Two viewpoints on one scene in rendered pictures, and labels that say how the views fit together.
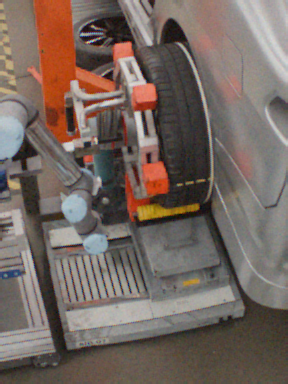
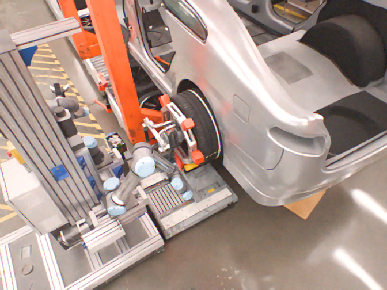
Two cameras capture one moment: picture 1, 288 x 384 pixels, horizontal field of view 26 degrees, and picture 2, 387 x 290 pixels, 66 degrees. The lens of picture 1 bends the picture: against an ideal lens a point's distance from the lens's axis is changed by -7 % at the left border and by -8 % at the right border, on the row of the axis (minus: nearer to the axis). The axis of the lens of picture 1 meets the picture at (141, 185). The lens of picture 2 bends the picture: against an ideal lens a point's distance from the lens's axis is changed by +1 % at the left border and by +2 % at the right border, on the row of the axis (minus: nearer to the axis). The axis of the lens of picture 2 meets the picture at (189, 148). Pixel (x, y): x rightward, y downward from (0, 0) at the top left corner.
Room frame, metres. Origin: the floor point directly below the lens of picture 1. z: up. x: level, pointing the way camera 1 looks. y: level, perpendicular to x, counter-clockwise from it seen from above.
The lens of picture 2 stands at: (0.31, 0.41, 2.66)
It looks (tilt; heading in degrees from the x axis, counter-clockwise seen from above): 48 degrees down; 345
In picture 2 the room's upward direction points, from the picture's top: 5 degrees counter-clockwise
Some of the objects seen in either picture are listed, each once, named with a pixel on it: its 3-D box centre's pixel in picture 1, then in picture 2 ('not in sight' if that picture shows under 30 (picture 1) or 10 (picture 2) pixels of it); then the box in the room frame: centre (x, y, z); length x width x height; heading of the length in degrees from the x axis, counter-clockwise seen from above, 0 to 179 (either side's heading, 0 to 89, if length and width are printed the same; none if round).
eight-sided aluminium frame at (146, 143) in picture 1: (134, 127); (178, 134); (2.10, 0.02, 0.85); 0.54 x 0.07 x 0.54; 11
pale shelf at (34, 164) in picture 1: (22, 147); (117, 147); (2.56, 0.58, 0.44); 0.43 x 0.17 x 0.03; 11
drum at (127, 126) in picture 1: (116, 130); (171, 137); (2.08, 0.09, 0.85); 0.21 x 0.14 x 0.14; 101
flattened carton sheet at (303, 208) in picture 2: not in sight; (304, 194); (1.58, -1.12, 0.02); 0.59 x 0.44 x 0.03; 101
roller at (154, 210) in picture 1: (168, 208); (196, 163); (2.00, -0.10, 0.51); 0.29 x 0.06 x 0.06; 101
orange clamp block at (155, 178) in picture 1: (154, 178); (197, 157); (1.79, -0.05, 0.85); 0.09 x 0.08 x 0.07; 11
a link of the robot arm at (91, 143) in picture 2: not in sight; (88, 145); (2.11, 0.75, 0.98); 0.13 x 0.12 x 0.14; 89
